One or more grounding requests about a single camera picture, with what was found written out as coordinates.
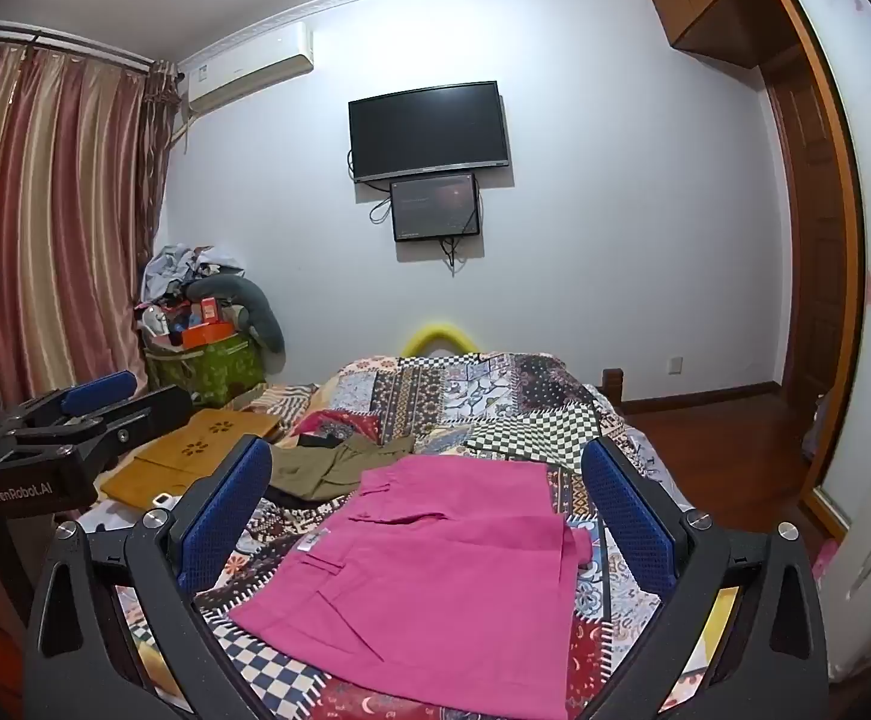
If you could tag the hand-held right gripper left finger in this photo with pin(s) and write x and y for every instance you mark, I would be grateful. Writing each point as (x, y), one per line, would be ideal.
(225, 514)

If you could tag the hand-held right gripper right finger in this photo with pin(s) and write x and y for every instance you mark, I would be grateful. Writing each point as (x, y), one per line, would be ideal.
(630, 517)

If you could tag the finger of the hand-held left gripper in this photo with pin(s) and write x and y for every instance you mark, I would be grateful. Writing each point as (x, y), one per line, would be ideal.
(97, 391)
(146, 416)

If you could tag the pink pants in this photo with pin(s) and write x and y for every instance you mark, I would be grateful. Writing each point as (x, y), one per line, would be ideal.
(435, 577)

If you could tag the olive green pants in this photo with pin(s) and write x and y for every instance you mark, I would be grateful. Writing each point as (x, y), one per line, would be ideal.
(330, 465)

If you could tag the mustard yellow garment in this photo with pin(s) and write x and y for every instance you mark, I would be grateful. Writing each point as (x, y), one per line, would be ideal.
(180, 450)

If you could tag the green patterned storage box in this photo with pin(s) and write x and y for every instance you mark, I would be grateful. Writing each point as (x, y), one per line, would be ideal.
(210, 375)

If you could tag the orange box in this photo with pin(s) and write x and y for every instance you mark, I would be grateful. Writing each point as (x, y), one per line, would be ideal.
(206, 336)

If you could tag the striped cloth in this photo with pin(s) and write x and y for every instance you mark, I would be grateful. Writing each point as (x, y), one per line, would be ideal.
(289, 401)

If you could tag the red patterned cloth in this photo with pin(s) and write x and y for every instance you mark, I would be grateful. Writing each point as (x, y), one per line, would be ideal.
(330, 421)

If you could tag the patchwork printed blanket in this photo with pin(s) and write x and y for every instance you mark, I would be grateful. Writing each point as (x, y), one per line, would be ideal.
(525, 420)

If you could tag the pile of clothes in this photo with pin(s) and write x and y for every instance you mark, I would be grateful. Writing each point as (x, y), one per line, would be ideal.
(180, 270)

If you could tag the grey long pillow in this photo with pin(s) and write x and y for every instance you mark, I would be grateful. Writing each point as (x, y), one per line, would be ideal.
(255, 315)

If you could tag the striped pink curtain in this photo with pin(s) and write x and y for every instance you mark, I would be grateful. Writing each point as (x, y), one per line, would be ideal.
(52, 225)

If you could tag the grey cloth bundle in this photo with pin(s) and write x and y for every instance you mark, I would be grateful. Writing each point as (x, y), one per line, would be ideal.
(818, 427)

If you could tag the white stickered plastic object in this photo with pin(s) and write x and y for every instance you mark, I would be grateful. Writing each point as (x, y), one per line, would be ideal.
(870, 540)

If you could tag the brown wooden door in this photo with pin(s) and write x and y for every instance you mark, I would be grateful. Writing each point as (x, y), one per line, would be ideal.
(810, 240)

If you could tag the white air conditioner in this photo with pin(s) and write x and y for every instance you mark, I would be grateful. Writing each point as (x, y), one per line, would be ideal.
(247, 67)

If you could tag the wooden bed post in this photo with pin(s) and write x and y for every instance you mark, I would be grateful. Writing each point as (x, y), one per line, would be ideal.
(612, 386)

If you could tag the white wall socket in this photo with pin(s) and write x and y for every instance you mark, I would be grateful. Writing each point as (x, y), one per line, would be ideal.
(674, 366)

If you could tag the curtain rail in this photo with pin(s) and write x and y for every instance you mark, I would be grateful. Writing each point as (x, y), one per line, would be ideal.
(52, 41)

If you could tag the small black wall monitor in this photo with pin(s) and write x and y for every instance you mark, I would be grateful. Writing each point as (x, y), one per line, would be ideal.
(435, 206)

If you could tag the black wall television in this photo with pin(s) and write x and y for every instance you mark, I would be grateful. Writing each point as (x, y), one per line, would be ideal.
(429, 131)

